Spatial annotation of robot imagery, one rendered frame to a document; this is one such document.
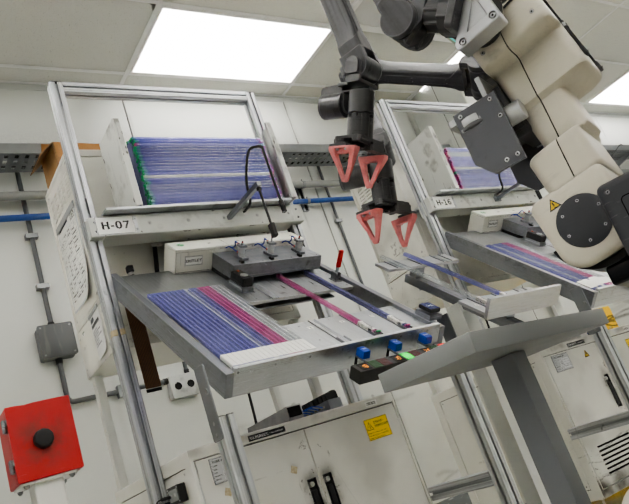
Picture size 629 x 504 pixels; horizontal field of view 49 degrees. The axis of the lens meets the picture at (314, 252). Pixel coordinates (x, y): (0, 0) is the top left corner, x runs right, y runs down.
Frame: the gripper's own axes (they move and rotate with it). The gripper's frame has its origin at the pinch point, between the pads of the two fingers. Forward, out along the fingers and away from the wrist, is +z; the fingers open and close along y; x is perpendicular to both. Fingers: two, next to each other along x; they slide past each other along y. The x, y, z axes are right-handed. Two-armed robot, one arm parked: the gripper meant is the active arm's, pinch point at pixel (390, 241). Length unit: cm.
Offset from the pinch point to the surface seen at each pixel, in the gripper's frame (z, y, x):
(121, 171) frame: -45, 20, -90
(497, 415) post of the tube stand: 43, -68, -26
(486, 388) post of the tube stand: 35, -68, -27
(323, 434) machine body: 43, -17, -49
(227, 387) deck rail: 28.6, 28.2, -28.6
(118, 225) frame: -25, 24, -87
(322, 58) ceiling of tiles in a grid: -194, -184, -197
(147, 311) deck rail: 5, 27, -65
